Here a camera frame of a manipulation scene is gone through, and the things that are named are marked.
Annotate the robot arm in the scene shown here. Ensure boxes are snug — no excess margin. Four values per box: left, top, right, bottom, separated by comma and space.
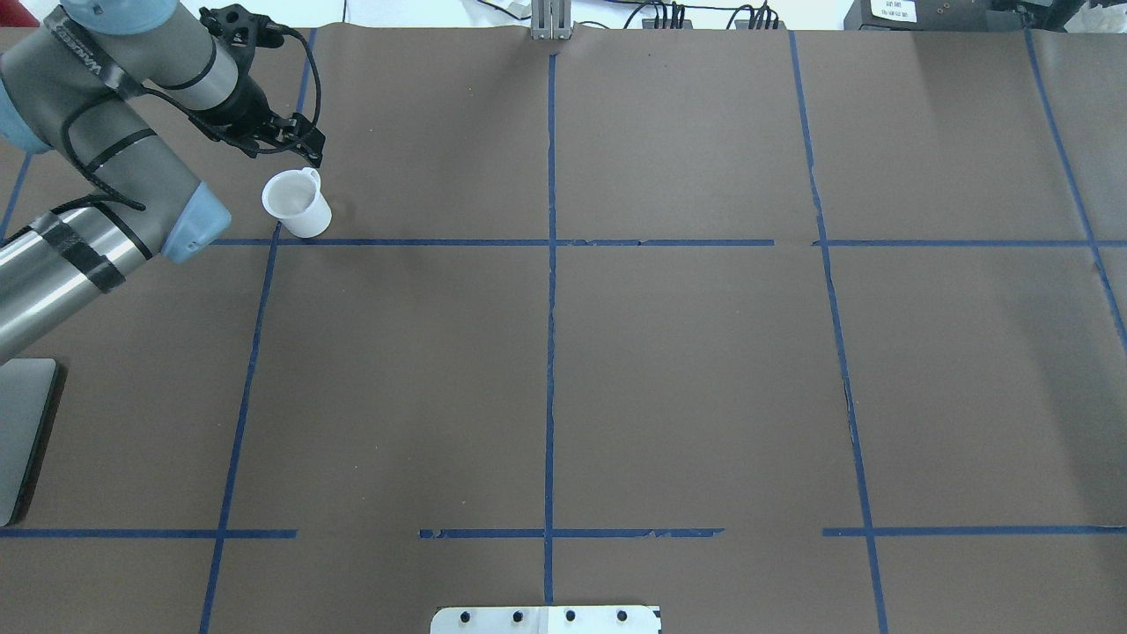
3, 1, 326, 361

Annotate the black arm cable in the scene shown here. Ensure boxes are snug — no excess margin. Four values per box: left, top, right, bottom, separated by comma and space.
66, 32, 323, 232

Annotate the brown paper table cover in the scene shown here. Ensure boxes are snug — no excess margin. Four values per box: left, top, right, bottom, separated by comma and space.
3, 26, 1124, 633

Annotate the aluminium frame post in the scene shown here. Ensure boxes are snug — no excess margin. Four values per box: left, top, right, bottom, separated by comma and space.
530, 0, 574, 41

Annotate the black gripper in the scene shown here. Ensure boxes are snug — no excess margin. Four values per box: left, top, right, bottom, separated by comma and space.
208, 84, 326, 169

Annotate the white plastic cup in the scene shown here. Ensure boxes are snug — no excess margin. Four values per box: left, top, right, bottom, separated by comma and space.
261, 167, 332, 240

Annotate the black computer box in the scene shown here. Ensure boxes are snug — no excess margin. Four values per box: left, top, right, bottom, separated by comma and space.
843, 1, 1088, 33

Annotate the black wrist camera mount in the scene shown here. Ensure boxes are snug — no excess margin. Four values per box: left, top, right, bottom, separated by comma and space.
198, 5, 287, 70

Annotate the grey closed laptop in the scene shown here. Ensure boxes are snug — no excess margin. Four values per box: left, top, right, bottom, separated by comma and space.
1, 358, 60, 528

